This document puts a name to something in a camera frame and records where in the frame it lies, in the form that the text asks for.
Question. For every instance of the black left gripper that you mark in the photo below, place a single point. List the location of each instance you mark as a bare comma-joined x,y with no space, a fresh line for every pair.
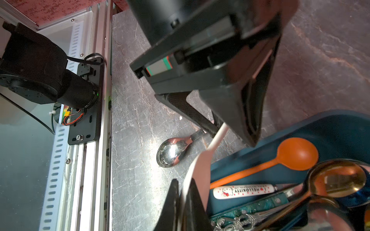
195,37

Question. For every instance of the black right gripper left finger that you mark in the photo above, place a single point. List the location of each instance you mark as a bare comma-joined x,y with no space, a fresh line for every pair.
169,214

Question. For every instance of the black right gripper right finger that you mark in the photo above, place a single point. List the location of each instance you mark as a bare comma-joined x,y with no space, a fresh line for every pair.
196,218

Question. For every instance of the patterned handle steel spoon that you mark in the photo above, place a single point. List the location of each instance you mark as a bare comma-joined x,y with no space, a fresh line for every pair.
247,216

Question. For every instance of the pink handled spoon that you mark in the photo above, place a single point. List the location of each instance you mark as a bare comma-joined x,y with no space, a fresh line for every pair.
173,150

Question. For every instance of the orange plastic spoon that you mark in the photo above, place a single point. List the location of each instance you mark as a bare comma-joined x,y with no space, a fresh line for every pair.
294,153

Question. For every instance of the gold spoon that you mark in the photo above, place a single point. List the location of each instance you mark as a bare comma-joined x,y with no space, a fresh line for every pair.
329,180

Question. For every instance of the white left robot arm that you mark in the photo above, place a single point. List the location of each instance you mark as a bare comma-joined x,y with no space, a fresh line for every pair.
35,68

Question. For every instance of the aluminium rail frame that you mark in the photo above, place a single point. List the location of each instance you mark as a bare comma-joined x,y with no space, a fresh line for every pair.
55,120

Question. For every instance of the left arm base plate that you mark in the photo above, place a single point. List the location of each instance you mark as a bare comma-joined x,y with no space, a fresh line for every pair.
84,122

